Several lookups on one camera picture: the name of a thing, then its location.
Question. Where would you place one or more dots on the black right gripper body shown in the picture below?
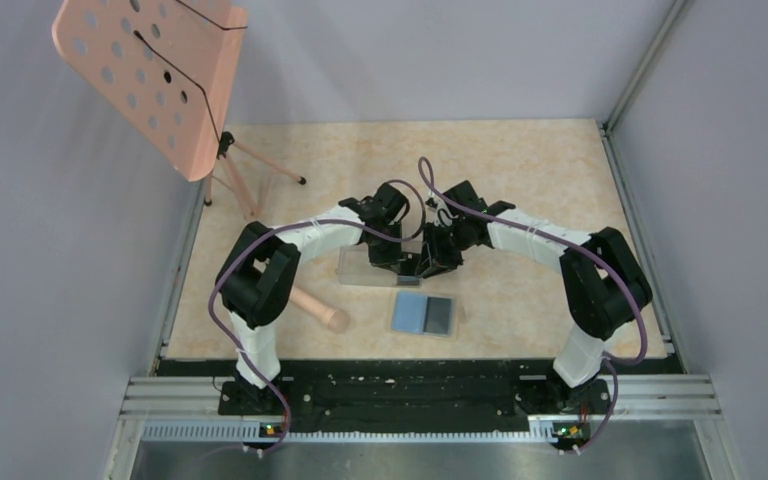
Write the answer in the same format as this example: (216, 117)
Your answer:
(460, 236)

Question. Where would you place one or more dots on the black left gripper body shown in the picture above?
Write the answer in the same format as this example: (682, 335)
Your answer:
(385, 252)

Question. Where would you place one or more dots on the clear plastic box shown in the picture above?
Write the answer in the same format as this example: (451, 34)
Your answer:
(353, 269)

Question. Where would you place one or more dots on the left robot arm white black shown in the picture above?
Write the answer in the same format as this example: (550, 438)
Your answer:
(255, 281)

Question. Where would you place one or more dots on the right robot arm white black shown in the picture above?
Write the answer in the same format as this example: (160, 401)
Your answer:
(605, 287)

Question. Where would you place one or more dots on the pink wooden cylinder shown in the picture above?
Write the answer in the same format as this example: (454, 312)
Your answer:
(334, 319)

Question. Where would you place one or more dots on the pink perforated music stand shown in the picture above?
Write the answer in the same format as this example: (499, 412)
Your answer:
(169, 68)

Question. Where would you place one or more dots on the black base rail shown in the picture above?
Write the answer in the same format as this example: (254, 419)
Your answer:
(436, 399)

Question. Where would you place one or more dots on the aluminium frame rail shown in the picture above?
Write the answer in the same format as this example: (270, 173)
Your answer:
(185, 399)

